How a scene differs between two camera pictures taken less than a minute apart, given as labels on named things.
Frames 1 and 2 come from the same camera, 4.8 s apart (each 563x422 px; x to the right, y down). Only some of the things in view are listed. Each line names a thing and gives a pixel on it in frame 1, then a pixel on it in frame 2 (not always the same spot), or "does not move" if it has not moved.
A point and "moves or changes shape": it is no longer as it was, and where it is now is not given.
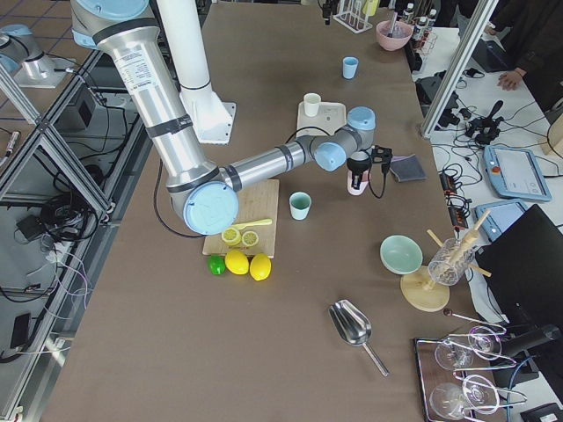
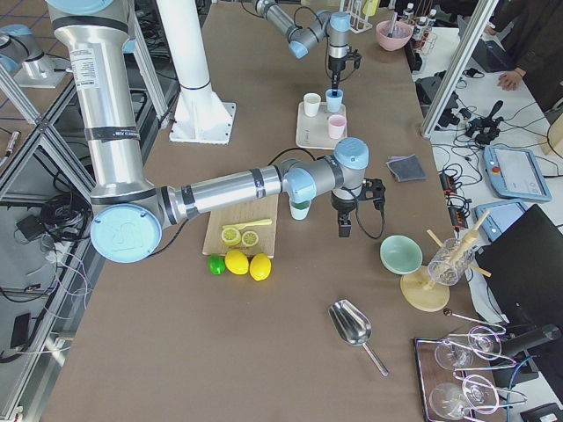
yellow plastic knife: [253, 223] does not move
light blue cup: [349, 67] to [334, 102]
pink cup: [363, 184] moves or changes shape
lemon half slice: [231, 236] does not move
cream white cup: [311, 104] does not move
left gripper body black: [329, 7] to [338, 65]
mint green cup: [300, 203] does not move
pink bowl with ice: [401, 35] does not move
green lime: [216, 264] does not move
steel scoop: [354, 327] does not move
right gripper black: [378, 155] to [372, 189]
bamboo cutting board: [258, 200] does not move
